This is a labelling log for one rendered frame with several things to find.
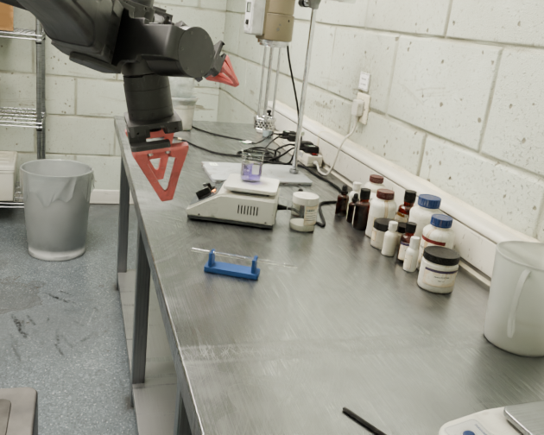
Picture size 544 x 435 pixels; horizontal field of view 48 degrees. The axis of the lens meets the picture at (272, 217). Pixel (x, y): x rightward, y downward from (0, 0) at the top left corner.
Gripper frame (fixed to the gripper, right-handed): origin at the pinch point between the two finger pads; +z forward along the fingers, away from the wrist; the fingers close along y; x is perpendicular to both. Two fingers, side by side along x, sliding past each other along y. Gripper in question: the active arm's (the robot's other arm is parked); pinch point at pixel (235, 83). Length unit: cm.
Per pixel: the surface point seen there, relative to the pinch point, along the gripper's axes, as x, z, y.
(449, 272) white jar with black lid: -43, 32, -47
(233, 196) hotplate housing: -2.8, 7.4, -31.2
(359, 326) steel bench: -38, 15, -65
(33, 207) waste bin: 162, 11, 26
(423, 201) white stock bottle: -35, 32, -28
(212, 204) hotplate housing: 1.2, 5.3, -33.3
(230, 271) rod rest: -16, 3, -56
